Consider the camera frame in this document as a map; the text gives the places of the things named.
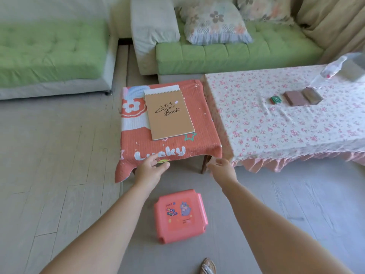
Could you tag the person's right hand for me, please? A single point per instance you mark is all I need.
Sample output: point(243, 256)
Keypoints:
point(225, 172)

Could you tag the person's left hand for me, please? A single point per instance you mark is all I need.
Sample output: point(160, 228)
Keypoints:
point(146, 174)

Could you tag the small wooden table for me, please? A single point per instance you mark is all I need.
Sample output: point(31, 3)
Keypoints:
point(204, 165)

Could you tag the orange cartoon tablecloth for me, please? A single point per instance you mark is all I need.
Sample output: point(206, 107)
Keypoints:
point(205, 125)

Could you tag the brown spiral sketchbook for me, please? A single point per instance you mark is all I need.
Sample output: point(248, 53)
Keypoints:
point(171, 122)

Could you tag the pink plastic stool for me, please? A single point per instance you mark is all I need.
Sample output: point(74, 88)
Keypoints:
point(179, 228)

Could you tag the green striped tin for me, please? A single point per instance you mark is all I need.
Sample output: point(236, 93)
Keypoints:
point(276, 100)

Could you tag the small brown notebook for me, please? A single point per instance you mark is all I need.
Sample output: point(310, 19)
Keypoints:
point(295, 98)

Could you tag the small wooden box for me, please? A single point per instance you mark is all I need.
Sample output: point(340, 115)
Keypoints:
point(312, 96)

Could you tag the clear water bottle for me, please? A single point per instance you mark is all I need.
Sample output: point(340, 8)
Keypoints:
point(328, 72)

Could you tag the frilled pastel flower cushion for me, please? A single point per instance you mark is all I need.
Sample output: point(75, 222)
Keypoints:
point(216, 22)

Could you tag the person's right forearm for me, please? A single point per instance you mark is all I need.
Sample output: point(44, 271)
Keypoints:
point(279, 234)

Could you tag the person's left forearm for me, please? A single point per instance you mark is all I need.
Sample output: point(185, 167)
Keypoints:
point(99, 234)

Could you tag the person's sandal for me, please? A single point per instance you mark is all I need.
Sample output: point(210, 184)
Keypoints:
point(208, 266)

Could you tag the floral pink-frilled tablecloth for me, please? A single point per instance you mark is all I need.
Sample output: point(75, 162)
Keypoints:
point(271, 131)

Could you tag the green cushioned white sofa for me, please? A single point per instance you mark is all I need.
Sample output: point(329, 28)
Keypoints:
point(242, 57)

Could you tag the green seated side sofa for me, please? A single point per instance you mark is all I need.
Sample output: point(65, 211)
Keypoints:
point(51, 51)

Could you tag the small white storage bin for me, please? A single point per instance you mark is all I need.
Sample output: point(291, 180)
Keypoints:
point(353, 69)

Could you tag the brown flower print cushion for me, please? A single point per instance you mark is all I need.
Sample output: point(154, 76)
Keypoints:
point(265, 8)

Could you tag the beige patterned curtain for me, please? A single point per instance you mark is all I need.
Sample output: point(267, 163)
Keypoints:
point(333, 22)

